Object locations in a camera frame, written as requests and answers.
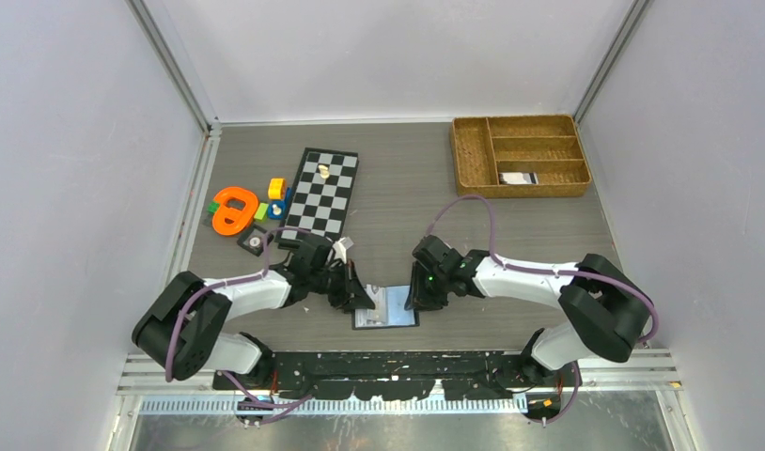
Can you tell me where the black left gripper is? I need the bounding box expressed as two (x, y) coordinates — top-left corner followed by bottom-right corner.
(309, 258), (374, 310)

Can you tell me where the white credit card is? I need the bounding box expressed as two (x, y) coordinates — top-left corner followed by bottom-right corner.
(366, 284), (388, 321)
(353, 308), (387, 328)

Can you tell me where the black leather card holder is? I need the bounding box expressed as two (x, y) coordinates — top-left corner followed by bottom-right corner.
(352, 284), (419, 330)

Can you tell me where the woven wicker tray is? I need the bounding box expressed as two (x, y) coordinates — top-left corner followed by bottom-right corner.
(449, 115), (591, 198)

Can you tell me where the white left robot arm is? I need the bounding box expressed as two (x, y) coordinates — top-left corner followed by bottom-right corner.
(132, 235), (375, 389)

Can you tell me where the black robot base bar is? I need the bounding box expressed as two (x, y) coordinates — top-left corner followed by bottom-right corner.
(212, 350), (575, 401)

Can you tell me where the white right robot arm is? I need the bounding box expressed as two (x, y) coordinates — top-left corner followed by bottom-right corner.
(406, 235), (655, 386)

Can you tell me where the black and silver chessboard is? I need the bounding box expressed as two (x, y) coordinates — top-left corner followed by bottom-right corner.
(274, 148), (359, 250)

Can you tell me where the blue toy brick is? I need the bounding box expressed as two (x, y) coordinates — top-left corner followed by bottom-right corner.
(268, 187), (291, 221)

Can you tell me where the lime green block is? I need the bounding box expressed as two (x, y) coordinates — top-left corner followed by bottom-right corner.
(253, 202), (269, 223)

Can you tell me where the white chess piece on board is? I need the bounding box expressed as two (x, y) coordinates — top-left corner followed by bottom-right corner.
(318, 164), (330, 179)

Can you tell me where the yellow toy brick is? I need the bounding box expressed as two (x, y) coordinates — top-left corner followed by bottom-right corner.
(267, 178), (288, 201)

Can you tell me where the orange curved toy track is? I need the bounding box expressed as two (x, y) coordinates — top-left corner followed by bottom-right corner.
(211, 186), (259, 236)

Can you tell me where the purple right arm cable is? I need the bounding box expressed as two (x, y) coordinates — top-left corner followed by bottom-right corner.
(424, 194), (662, 427)

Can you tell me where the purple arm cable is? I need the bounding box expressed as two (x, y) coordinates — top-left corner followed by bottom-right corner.
(164, 226), (347, 428)
(424, 194), (662, 427)

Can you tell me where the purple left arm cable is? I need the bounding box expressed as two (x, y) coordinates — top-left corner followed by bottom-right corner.
(164, 226), (347, 428)

